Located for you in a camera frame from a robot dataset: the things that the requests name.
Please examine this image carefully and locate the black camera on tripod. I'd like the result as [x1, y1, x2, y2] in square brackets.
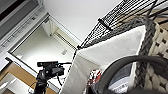
[27, 60, 73, 94]

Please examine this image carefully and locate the black wire shelf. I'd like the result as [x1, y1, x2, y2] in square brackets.
[77, 0, 168, 50]

